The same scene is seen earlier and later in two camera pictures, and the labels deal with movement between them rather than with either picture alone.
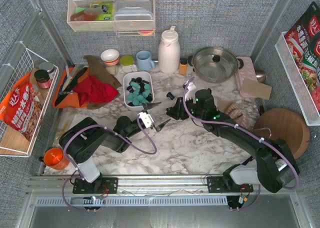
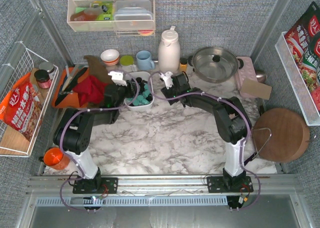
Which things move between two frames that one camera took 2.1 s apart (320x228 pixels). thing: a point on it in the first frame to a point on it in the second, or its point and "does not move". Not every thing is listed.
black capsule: x=149 y=98 does not move
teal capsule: x=135 y=102 does not move
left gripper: x=152 y=116 to x=129 y=88
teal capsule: x=147 y=88 does not move
